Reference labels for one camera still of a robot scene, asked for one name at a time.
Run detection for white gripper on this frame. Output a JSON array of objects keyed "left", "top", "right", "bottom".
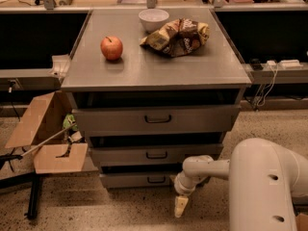
[{"left": 174, "top": 171, "right": 205, "bottom": 218}]

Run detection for grey bottom drawer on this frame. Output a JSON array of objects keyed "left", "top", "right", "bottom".
[{"left": 99, "top": 171, "right": 176, "bottom": 189}]

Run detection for grey drawer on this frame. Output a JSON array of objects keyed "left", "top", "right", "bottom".
[
  {"left": 99, "top": 171, "right": 176, "bottom": 189},
  {"left": 90, "top": 143, "right": 223, "bottom": 167},
  {"left": 73, "top": 105, "right": 240, "bottom": 137}
]

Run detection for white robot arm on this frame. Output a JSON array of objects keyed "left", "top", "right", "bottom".
[{"left": 174, "top": 138, "right": 308, "bottom": 231}]

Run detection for grey middle drawer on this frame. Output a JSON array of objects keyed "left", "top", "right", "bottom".
[{"left": 90, "top": 143, "right": 223, "bottom": 167}]

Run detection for grey metal drawer cabinet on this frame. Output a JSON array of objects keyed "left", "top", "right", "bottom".
[{"left": 62, "top": 8, "right": 251, "bottom": 175}]

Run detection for grey top drawer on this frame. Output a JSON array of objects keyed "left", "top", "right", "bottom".
[{"left": 73, "top": 105, "right": 240, "bottom": 137}]

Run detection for open cardboard box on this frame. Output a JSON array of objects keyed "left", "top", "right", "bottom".
[{"left": 5, "top": 91, "right": 88, "bottom": 174}]

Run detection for thin white rod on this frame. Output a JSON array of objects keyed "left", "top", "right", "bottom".
[{"left": 20, "top": 123, "right": 76, "bottom": 158}]

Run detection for black stand leg left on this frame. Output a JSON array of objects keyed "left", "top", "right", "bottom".
[{"left": 0, "top": 172, "right": 40, "bottom": 220}]

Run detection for crumpled chip bag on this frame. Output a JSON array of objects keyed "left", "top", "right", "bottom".
[{"left": 140, "top": 18, "right": 210, "bottom": 58}]

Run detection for red apple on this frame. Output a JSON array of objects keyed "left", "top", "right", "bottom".
[{"left": 100, "top": 36, "right": 123, "bottom": 61}]

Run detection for white power strip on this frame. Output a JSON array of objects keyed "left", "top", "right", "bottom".
[{"left": 279, "top": 60, "right": 302, "bottom": 69}]

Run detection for white bowl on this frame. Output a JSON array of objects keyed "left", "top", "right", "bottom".
[{"left": 139, "top": 9, "right": 169, "bottom": 33}]

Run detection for white plastic bracket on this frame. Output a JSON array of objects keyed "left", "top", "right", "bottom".
[{"left": 49, "top": 54, "right": 71, "bottom": 78}]

